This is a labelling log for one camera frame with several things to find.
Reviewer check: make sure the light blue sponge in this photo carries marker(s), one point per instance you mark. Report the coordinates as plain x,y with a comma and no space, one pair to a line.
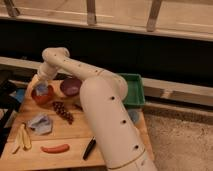
41,89

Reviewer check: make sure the crumpled blue cloth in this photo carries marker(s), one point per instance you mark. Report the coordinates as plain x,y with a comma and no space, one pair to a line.
41,124

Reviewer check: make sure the blue object on left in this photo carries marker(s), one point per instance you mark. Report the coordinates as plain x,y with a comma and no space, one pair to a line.
19,94

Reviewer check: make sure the green plastic tray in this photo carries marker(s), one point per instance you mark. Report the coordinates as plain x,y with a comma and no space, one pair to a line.
135,97

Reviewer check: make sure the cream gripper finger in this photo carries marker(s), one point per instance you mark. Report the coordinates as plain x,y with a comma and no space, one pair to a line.
49,83
34,80

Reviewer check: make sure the wooden cutting board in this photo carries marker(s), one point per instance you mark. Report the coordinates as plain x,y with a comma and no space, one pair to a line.
77,135

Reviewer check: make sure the bunch of brown grapes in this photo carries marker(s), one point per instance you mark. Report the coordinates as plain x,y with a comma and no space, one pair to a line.
61,110

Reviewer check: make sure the black chair frame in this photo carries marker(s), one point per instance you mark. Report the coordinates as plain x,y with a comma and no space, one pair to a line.
6,102

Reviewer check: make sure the red sausage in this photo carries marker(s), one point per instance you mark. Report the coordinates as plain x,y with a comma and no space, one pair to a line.
57,149

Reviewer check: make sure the red bowl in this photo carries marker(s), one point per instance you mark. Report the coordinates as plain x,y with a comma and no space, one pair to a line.
41,100

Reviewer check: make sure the dark purple bowl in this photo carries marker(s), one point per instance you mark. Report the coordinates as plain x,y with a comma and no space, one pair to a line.
70,86

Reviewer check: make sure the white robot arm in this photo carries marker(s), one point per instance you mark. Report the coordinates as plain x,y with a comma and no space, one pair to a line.
101,96

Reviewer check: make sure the clear blue cup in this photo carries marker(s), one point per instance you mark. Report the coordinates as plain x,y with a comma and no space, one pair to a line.
134,115

